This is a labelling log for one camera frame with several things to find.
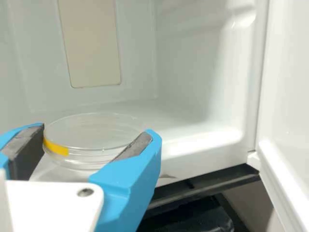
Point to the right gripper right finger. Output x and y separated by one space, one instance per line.
130 183

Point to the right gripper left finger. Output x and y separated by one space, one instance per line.
14 135

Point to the petri dish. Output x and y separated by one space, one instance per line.
91 135

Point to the black platform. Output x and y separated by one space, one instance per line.
217 181

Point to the white incubator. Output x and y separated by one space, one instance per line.
193 72

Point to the incubator door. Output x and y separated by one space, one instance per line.
289 96

